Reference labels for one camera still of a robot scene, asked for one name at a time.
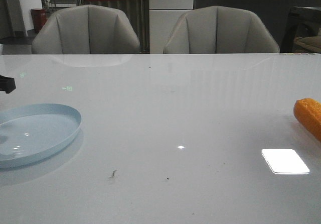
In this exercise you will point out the orange plastic corn cob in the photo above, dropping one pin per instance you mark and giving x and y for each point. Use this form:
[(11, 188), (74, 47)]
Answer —
[(307, 112)]

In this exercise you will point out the grey upholstered chair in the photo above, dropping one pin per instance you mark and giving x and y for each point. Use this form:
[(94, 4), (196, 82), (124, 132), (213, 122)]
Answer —
[(87, 29), (220, 30)]

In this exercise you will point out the red trash bin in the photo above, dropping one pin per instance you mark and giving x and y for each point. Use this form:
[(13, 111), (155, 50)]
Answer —
[(39, 18)]

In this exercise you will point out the grey upholstered chair right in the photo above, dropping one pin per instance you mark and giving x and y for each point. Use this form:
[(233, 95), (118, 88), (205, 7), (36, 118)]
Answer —
[(220, 30)]

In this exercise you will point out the grey counter with white top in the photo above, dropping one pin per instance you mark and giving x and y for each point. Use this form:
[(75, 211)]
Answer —
[(273, 13)]

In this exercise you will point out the dark wooden armchair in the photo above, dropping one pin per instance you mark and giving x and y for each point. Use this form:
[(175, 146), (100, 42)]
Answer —
[(301, 22)]

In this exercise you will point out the grey upholstered chair left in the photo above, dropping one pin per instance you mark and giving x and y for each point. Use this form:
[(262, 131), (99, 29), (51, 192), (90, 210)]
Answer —
[(87, 29)]

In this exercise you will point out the light blue round plate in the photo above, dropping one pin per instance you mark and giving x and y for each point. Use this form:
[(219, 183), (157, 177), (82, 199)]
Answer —
[(35, 132)]

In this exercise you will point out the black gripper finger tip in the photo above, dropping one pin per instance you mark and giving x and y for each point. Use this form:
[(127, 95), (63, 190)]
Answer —
[(7, 84)]

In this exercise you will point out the beige cushion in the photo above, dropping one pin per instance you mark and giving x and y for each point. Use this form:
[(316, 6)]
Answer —
[(312, 44)]

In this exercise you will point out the metal barrier post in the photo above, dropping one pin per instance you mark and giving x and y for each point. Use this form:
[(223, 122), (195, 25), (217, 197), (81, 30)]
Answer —
[(143, 27)]

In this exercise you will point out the white cabinet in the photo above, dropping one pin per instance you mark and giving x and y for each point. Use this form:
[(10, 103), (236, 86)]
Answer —
[(163, 15)]

